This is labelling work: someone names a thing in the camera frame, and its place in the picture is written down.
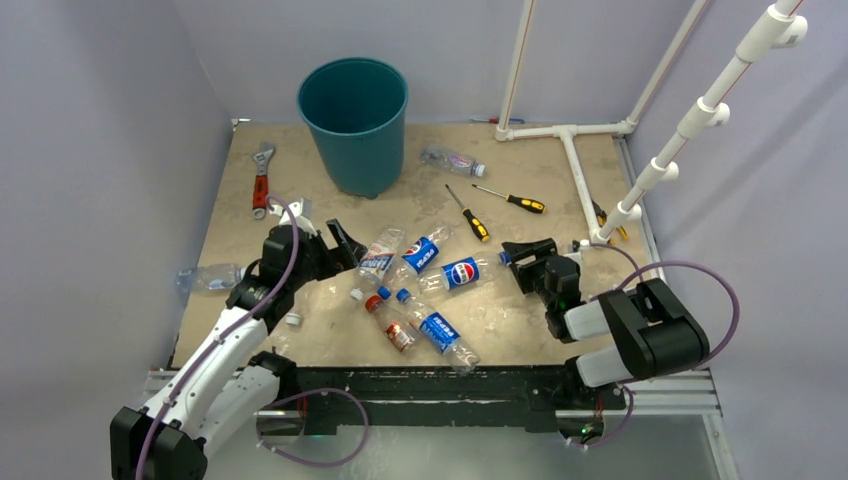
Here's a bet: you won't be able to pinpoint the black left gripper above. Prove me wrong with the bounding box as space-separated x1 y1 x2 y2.
288 219 365 290

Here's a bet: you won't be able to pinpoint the pepsi bottle blue cap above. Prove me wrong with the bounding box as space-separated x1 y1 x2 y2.
394 288 480 375
417 251 512 294

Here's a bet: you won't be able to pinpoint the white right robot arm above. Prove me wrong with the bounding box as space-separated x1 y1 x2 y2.
502 239 711 409

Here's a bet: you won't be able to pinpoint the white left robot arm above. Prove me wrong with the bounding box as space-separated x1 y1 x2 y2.
109 219 367 479

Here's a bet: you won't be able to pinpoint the teal plastic bin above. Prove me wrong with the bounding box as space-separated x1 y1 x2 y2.
297 57 409 199

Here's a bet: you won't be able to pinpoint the clear bottle red white label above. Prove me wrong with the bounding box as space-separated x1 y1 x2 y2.
349 226 406 301

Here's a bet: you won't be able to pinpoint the long yellow black screwdriver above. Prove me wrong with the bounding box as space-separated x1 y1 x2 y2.
473 184 546 214

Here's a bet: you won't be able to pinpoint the short yellow black screwdriver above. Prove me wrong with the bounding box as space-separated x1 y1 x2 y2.
445 184 490 243

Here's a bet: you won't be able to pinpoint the upper Pepsi bottle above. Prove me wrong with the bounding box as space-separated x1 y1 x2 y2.
385 222 453 291

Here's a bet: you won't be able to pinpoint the clear bottle white cap left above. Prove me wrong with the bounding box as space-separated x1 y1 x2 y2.
284 311 304 328

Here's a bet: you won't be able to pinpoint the red cap small bottle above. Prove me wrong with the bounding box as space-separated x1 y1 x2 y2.
364 295 419 353

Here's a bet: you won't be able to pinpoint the clear bottle at left edge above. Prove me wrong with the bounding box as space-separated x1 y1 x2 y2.
176 263 246 293

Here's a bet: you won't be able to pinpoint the clear bottle purple label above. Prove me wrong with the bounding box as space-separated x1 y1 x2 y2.
420 144 486 178

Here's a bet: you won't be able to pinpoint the red blue pen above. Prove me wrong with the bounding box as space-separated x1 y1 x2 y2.
469 117 526 125

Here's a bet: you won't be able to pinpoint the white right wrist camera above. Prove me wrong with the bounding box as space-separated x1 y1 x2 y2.
565 239 591 263

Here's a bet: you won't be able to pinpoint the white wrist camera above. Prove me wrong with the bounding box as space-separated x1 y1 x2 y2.
270 197 317 235
565 239 591 263

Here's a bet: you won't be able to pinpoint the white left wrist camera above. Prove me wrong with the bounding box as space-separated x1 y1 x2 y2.
270 197 317 235

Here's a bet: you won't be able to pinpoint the yellow handled pliers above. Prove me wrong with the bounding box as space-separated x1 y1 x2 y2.
591 200 629 241

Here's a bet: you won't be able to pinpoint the red handled adjustable wrench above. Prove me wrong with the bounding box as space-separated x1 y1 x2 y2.
252 141 276 220

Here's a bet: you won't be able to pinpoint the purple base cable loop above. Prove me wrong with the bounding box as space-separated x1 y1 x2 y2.
255 387 371 469

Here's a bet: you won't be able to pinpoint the black metal base frame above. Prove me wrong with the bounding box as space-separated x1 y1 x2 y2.
272 365 627 439

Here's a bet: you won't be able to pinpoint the white PVC pipe frame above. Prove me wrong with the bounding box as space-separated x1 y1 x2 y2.
494 0 810 246

